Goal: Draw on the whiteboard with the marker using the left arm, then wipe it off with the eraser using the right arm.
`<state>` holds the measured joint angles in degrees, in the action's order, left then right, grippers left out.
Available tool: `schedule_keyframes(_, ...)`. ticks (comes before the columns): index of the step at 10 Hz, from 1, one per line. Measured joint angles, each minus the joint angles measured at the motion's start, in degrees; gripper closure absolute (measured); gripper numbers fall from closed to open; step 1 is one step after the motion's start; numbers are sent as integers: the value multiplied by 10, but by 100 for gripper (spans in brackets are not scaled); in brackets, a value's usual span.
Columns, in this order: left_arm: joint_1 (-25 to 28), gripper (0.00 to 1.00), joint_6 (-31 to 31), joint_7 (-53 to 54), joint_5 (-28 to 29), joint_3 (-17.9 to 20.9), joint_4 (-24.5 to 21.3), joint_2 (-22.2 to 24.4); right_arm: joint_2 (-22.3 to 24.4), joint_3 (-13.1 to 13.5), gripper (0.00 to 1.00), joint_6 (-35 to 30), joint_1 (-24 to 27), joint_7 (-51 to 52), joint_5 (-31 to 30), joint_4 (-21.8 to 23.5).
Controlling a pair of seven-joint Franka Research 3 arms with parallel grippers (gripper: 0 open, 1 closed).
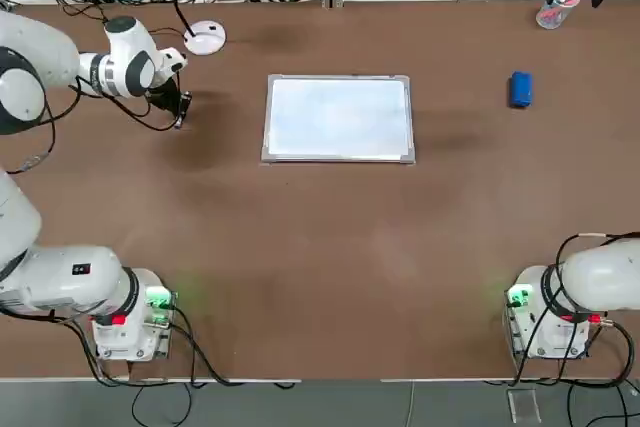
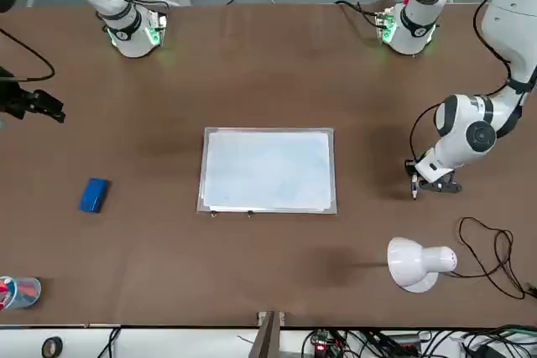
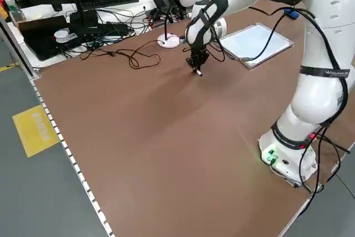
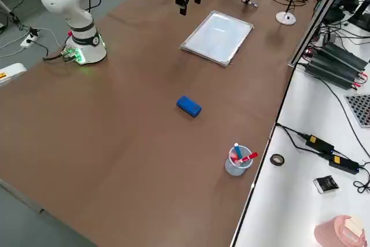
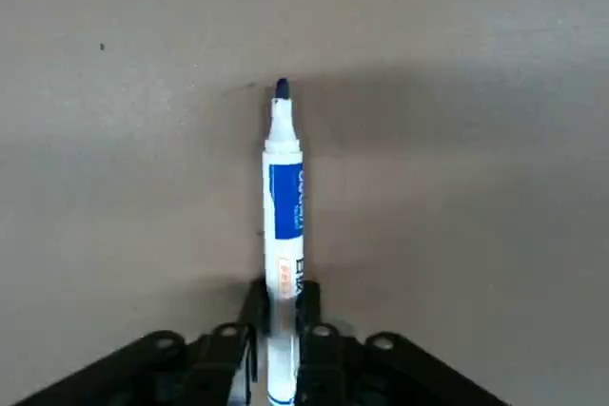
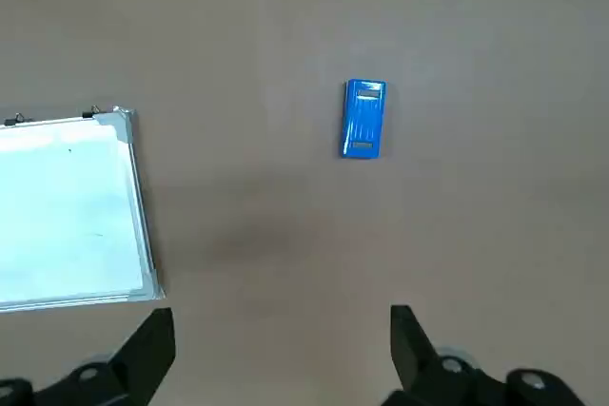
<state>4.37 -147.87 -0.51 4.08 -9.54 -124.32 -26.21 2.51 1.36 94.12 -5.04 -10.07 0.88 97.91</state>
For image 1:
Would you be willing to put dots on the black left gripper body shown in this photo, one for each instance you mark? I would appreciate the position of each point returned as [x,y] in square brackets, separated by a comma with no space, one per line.
[162,93]

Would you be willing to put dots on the blue whiteboard eraser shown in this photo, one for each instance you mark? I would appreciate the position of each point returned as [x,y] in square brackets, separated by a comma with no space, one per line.
[520,89]

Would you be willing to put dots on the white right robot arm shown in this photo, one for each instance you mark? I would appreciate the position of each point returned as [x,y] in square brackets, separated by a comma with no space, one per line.
[600,277]

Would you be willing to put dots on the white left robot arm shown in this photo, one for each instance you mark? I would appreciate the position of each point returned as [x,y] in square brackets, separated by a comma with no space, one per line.
[30,62]

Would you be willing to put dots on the silver framed whiteboard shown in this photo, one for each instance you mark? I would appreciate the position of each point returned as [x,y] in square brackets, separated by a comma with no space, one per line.
[340,117]

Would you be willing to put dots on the clear plastic pen cup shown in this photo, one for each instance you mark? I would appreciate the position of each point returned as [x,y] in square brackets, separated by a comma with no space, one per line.
[550,19]

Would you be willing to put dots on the white desk lamp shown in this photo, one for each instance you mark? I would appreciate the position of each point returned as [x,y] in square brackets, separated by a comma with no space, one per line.
[205,39]

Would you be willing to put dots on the clear floor plate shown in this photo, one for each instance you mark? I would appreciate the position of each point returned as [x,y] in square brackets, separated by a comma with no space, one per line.
[524,406]

